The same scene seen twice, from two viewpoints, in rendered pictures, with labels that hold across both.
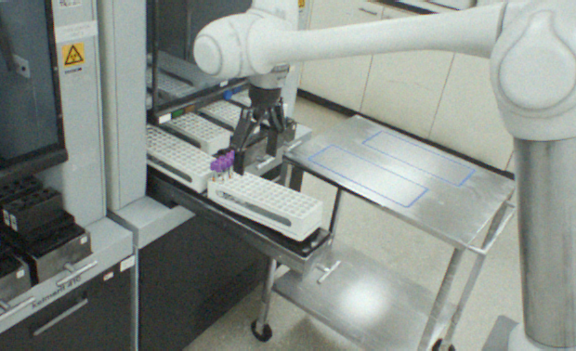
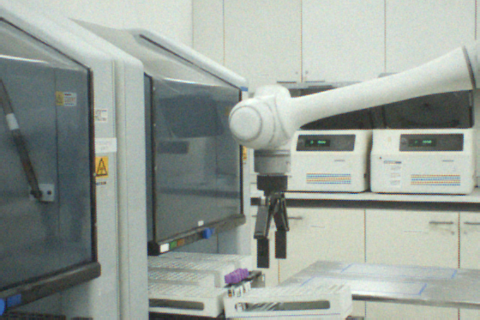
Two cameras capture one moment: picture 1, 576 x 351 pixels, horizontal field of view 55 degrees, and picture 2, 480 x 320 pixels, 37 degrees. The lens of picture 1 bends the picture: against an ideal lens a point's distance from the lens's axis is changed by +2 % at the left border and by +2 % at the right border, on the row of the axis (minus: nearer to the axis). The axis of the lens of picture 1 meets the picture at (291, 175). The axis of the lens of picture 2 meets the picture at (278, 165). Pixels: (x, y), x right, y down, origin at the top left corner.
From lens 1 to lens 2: 76 cm
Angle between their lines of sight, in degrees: 30
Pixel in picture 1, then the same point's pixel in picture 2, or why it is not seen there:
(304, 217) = (341, 292)
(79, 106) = (104, 221)
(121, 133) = (130, 261)
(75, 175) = (99, 300)
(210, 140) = (200, 280)
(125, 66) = (133, 188)
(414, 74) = not seen: hidden behind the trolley
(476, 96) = not seen: hidden behind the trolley
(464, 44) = (444, 79)
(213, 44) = (251, 110)
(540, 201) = not seen: outside the picture
